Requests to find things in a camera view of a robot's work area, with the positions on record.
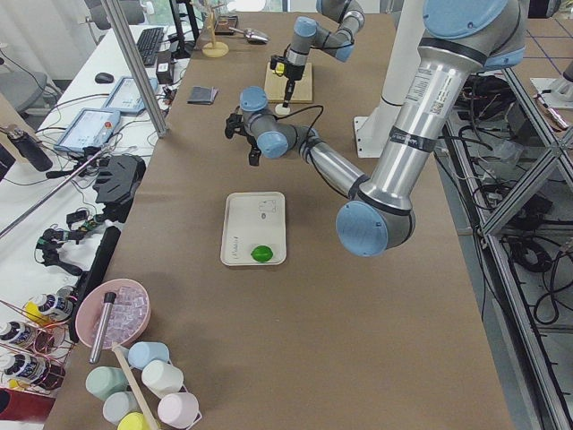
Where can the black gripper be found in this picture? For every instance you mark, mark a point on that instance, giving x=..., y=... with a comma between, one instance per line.
x=294, y=72
x=252, y=146

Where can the white steamed bun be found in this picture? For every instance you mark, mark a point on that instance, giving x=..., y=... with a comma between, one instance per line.
x=281, y=110

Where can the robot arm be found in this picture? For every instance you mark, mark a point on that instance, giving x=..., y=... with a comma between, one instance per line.
x=310, y=34
x=459, y=38

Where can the pink ribbed bowl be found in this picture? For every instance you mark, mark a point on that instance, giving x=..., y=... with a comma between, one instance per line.
x=129, y=318

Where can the bamboo cutting board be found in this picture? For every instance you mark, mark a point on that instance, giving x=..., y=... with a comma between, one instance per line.
x=275, y=87

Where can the metal scoop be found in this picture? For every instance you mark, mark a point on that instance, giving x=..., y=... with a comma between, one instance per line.
x=252, y=36

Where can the beige rabbit tray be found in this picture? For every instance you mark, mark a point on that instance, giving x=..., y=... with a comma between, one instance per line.
x=254, y=218

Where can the folded grey cloth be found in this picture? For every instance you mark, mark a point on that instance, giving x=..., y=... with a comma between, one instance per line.
x=200, y=95

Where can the wooden mug tree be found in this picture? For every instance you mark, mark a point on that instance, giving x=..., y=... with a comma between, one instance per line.
x=213, y=48

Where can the green lime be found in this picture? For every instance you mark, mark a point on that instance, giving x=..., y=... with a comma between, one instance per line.
x=262, y=253

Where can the far teach pendant tablet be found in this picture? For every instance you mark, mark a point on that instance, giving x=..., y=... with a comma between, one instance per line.
x=125, y=97

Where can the teach pendant tablet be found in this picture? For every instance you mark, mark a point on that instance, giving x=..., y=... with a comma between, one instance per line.
x=90, y=128
x=125, y=97

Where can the black keyboard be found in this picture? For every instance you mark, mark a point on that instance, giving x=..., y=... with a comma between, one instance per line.
x=148, y=45

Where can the near teach pendant tablet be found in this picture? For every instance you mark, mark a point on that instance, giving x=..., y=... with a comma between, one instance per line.
x=90, y=128

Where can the black computer mouse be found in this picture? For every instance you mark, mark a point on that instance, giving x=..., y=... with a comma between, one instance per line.
x=104, y=78

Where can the metal pestle tube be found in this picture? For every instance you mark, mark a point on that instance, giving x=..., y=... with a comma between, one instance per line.
x=98, y=342

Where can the black water bottle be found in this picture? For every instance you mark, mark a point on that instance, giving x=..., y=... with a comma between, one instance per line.
x=28, y=147

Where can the blue cup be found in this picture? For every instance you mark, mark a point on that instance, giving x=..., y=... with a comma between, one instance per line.
x=143, y=352

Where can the white cup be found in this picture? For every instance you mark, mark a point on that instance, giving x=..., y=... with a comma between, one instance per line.
x=162, y=378

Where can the pink cup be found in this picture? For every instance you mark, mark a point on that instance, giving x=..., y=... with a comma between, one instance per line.
x=179, y=410

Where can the green cup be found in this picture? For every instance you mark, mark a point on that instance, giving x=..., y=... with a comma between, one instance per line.
x=103, y=381

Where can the grey cup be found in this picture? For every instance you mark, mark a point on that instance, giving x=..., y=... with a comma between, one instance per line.
x=118, y=405

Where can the yellow cup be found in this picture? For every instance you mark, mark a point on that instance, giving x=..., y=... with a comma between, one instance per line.
x=133, y=421

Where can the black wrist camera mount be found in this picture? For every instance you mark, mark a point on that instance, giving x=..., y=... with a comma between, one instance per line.
x=234, y=125

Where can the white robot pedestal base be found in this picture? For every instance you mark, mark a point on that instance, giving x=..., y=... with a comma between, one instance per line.
x=372, y=132

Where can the aluminium frame post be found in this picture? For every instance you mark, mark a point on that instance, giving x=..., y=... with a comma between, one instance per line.
x=119, y=24

